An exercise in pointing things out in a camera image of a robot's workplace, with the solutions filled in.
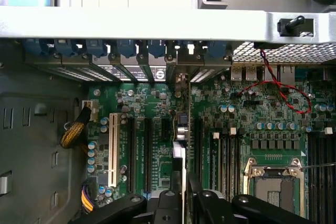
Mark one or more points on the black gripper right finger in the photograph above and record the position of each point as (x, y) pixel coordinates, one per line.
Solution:
(210, 208)

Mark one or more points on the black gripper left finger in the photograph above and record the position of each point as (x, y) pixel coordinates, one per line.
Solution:
(168, 208)

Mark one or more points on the black RAM slot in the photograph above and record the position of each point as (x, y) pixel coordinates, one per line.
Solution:
(314, 176)
(215, 135)
(328, 182)
(233, 166)

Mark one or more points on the black expansion slot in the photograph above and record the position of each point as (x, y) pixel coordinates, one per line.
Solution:
(147, 155)
(131, 155)
(198, 150)

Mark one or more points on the CPU socket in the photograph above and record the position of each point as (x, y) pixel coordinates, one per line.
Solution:
(275, 190)

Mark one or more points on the white expansion slot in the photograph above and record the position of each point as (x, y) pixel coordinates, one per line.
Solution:
(113, 150)

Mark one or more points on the green Dell motherboard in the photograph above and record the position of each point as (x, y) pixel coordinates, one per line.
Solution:
(262, 108)

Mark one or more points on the thin metal locking lever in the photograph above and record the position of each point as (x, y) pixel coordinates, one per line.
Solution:
(320, 165)

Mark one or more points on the blue slot clip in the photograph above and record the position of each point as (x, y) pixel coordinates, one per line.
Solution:
(36, 47)
(156, 48)
(126, 48)
(218, 49)
(96, 48)
(65, 48)

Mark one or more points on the open grey PC case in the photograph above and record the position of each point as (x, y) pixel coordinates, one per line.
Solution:
(131, 22)

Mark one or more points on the black case pin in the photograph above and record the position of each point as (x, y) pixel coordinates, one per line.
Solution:
(291, 24)

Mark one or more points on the black intrusion switch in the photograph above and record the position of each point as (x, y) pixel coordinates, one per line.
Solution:
(267, 45)

